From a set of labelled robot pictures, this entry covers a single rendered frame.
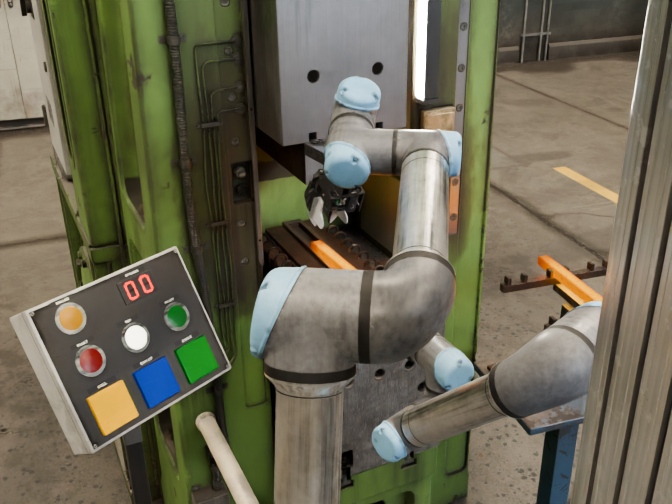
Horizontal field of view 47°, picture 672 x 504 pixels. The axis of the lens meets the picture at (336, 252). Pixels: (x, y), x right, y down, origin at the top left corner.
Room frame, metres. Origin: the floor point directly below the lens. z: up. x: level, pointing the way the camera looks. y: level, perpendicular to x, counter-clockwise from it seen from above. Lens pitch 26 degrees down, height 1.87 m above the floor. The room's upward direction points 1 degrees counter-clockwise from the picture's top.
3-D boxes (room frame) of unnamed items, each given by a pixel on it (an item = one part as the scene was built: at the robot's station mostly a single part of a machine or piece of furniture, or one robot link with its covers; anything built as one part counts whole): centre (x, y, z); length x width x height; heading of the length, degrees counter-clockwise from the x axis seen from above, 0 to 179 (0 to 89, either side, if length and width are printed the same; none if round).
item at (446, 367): (1.27, -0.21, 1.00); 0.11 x 0.08 x 0.09; 25
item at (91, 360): (1.18, 0.45, 1.09); 0.05 x 0.03 x 0.04; 115
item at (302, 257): (1.81, 0.06, 0.96); 0.42 x 0.20 x 0.09; 25
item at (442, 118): (1.87, -0.26, 1.27); 0.09 x 0.02 x 0.17; 115
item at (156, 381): (1.22, 0.35, 1.01); 0.07 x 0.05 x 0.07; 140
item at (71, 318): (1.20, 0.48, 1.16); 0.05 x 0.03 x 0.04; 115
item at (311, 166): (1.81, 0.06, 1.32); 0.42 x 0.20 x 0.10; 25
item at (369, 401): (1.84, 0.01, 0.69); 0.56 x 0.38 x 0.45; 25
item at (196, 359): (1.30, 0.29, 1.01); 0.07 x 0.05 x 0.07; 140
